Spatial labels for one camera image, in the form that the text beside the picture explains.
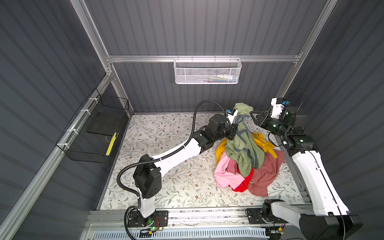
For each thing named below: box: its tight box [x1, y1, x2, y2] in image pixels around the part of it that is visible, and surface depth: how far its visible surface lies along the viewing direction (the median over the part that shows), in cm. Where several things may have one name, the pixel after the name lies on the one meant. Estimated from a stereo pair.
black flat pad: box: [87, 112, 124, 136], surface depth 76 cm
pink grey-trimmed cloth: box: [214, 150, 245, 190], surface depth 84 cm
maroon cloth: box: [248, 149, 286, 197], surface depth 86 cm
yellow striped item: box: [106, 132, 117, 156], surface depth 70 cm
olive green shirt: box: [225, 102, 265, 177], surface depth 76 cm
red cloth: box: [229, 165, 255, 193], surface depth 82 cm
